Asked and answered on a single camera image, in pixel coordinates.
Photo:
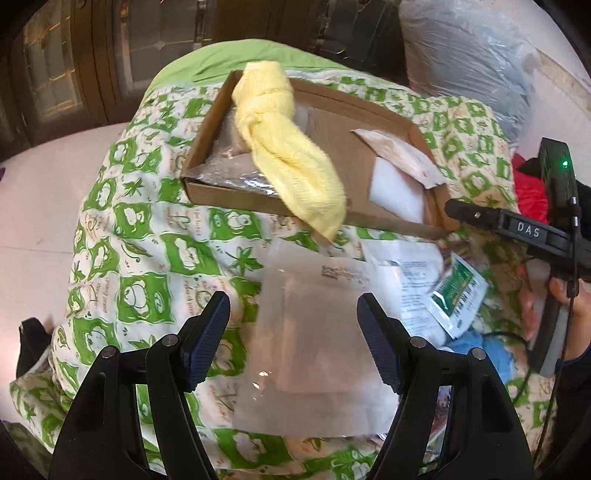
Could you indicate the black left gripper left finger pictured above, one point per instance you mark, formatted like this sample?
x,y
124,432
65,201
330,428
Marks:
x,y
200,337

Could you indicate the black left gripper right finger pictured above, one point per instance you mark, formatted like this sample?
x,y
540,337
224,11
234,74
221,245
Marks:
x,y
386,338

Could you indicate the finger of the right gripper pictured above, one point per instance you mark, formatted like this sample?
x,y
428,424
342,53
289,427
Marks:
x,y
483,218

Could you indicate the green white sachet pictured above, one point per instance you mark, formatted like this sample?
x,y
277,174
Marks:
x,y
456,299

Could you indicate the white printed paper bag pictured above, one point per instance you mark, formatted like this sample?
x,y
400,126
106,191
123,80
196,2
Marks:
x,y
406,273

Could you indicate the clear bag with white pad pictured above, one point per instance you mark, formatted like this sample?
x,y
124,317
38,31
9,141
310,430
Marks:
x,y
309,371

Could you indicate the blue towel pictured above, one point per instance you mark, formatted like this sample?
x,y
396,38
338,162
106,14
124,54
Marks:
x,y
501,358

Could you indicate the white red-print mailer bag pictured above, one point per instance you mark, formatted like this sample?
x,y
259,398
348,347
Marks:
x,y
403,156

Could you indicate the grey fluffy item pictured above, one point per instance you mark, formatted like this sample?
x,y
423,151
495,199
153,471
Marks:
x,y
230,164

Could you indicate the yellow terry towel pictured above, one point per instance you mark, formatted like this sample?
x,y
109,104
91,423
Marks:
x,y
300,172

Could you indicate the colourful picture pouch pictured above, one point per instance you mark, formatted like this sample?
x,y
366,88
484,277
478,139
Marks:
x,y
442,411

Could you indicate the person's right hand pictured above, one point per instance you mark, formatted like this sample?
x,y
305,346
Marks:
x,y
577,339

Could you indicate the red cloth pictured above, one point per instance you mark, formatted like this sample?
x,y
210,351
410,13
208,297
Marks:
x,y
530,188

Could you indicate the green white patterned quilt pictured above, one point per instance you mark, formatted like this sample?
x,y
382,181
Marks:
x,y
145,259

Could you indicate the grey plastic bag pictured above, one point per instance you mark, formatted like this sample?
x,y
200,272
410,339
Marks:
x,y
463,48

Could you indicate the black shoe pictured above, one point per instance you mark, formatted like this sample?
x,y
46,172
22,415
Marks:
x,y
34,341

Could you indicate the shallow cardboard box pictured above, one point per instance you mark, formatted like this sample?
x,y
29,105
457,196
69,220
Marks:
x,y
334,116

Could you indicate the wooden glass-door cabinet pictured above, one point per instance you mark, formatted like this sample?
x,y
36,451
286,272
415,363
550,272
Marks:
x,y
69,66

